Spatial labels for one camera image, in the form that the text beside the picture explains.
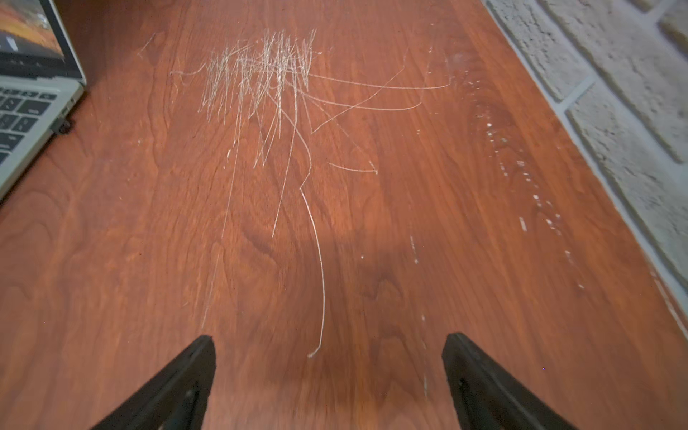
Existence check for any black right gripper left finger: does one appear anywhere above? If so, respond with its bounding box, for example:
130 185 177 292
94 335 216 429

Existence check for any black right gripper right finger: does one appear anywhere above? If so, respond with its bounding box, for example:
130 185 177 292
442 333 573 429

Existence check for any silver laptop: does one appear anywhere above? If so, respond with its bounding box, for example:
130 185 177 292
1 0 87 197

